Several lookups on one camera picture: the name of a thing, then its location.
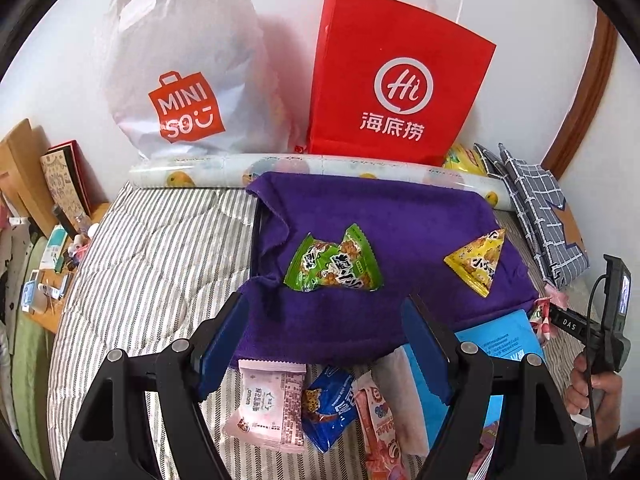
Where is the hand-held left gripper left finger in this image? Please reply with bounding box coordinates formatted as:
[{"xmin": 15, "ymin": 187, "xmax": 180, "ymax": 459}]
[{"xmin": 59, "ymin": 290, "xmax": 251, "ymax": 480}]

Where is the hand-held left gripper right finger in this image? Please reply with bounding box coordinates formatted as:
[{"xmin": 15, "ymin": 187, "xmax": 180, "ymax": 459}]
[{"xmin": 400, "ymin": 294, "xmax": 588, "ymax": 480}]

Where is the pale pink snack packet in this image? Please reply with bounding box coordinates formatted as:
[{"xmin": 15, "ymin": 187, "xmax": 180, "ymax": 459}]
[{"xmin": 222, "ymin": 359, "xmax": 307, "ymax": 455}]

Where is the yellow triangular snack packet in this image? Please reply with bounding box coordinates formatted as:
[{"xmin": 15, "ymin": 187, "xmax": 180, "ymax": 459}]
[{"xmin": 444, "ymin": 229, "xmax": 507, "ymax": 300}]

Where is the green snack packet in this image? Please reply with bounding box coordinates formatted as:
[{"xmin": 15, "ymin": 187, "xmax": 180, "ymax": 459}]
[
  {"xmin": 284, "ymin": 234, "xmax": 351, "ymax": 294},
  {"xmin": 335, "ymin": 223, "xmax": 385, "ymax": 292}
]

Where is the long pink snack packet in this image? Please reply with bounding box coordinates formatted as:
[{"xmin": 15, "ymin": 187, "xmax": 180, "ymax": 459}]
[{"xmin": 351, "ymin": 374, "xmax": 403, "ymax": 480}]

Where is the blue snack packet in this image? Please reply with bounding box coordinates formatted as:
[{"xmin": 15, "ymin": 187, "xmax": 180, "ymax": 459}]
[{"xmin": 301, "ymin": 364, "xmax": 360, "ymax": 452}]

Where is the pink cartoon snack bag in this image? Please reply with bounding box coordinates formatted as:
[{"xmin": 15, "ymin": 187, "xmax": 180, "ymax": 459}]
[{"xmin": 472, "ymin": 420, "xmax": 502, "ymax": 480}]

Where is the purple towel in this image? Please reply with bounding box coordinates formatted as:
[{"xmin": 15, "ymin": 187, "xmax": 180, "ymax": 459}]
[{"xmin": 197, "ymin": 171, "xmax": 541, "ymax": 407}]

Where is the person's right forearm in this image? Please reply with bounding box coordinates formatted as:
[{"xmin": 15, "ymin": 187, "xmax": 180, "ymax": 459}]
[{"xmin": 592, "ymin": 425, "xmax": 640, "ymax": 480}]

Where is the person's right hand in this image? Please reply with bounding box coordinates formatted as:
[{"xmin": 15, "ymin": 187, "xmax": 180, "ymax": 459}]
[{"xmin": 565, "ymin": 352, "xmax": 624, "ymax": 445}]

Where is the small pink candy wrapper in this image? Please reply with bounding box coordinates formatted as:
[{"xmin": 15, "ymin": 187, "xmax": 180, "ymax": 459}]
[{"xmin": 532, "ymin": 295, "xmax": 568, "ymax": 347}]

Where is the blue tissue pack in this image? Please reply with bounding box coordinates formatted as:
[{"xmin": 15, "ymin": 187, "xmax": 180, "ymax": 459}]
[{"xmin": 402, "ymin": 309, "xmax": 547, "ymax": 480}]

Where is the striped bed quilt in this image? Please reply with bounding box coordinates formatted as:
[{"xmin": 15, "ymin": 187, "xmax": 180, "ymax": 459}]
[{"xmin": 47, "ymin": 182, "xmax": 601, "ymax": 480}]

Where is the grey checked cloth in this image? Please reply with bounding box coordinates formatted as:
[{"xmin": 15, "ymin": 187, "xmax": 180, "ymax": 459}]
[{"xmin": 472, "ymin": 142, "xmax": 592, "ymax": 290}]

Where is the wooden bedside table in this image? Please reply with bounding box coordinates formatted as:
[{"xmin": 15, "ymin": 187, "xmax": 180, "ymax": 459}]
[{"xmin": 20, "ymin": 202, "xmax": 112, "ymax": 335}]

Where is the green cloth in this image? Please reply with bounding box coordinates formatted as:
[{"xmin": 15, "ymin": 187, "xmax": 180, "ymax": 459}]
[{"xmin": 9, "ymin": 235, "xmax": 57, "ymax": 480}]

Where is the patterned notebook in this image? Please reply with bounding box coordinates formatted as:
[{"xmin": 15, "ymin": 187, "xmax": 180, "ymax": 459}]
[{"xmin": 40, "ymin": 142, "xmax": 94, "ymax": 221}]

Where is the wooden headboard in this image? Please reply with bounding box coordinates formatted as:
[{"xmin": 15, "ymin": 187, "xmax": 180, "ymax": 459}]
[{"xmin": 0, "ymin": 119, "xmax": 57, "ymax": 237}]

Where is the red paper bag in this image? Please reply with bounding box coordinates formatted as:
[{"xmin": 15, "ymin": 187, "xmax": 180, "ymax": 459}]
[{"xmin": 305, "ymin": 0, "xmax": 497, "ymax": 167}]

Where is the white plastic shopping bag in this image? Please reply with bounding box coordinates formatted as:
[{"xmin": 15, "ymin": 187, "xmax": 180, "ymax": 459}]
[{"xmin": 95, "ymin": 0, "xmax": 297, "ymax": 162}]

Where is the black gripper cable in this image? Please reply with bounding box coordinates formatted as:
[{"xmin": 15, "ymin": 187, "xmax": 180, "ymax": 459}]
[{"xmin": 586, "ymin": 270, "xmax": 610, "ymax": 448}]

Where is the wooden door frame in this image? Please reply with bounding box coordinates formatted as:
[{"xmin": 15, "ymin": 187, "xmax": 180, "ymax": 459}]
[{"xmin": 542, "ymin": 7, "xmax": 621, "ymax": 181}]

